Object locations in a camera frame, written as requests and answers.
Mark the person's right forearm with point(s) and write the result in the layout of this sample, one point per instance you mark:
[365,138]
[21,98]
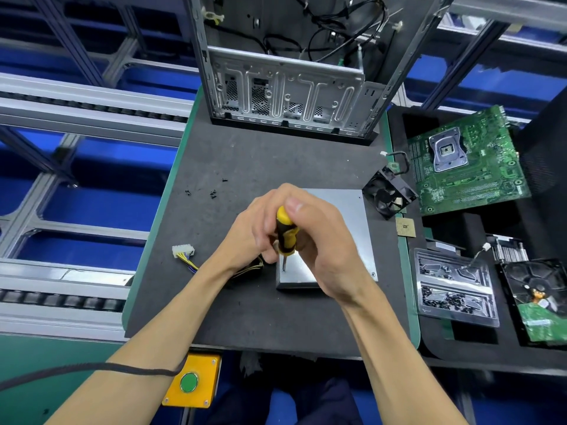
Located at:
[403,358]

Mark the person's left hand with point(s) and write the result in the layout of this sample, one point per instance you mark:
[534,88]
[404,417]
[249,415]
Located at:
[244,234]

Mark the green motherboard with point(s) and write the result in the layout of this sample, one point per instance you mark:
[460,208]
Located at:
[469,163]

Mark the black foam work mat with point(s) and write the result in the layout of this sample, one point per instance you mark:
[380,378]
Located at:
[230,155]

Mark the black hard disk drive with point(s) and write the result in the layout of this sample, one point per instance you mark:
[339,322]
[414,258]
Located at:
[536,301]

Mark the small square processor chip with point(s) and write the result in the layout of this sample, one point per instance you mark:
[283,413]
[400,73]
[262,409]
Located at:
[406,227]

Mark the silver heatsink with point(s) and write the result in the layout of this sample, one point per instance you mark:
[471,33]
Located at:
[509,249]

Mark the black cooling fan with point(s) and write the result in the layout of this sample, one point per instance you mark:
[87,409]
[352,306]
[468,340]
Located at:
[387,192]

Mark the clear plastic screw tray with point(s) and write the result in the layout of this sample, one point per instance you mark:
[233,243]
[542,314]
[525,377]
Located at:
[456,287]

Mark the aluminium conveyor frame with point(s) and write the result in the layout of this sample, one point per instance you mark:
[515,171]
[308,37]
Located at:
[89,106]

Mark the yellow button box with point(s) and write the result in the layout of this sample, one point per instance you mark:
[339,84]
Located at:
[191,380]

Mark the black foam parts tray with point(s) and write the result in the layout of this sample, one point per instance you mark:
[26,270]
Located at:
[469,230]

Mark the person's left forearm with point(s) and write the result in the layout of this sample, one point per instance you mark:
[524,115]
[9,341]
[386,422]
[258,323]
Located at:
[151,341]

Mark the grey power supply cover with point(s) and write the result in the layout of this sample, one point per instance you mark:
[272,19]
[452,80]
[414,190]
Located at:
[350,208]

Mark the small black screws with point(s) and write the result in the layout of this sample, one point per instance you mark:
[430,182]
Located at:
[213,194]

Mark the person's right hand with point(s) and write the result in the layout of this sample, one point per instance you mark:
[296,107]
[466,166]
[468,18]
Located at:
[328,252]

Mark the person's dark trousers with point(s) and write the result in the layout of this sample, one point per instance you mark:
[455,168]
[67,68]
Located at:
[310,398]

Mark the silver computer tower chassis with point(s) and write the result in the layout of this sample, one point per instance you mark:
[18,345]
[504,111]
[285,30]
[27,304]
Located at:
[283,88]

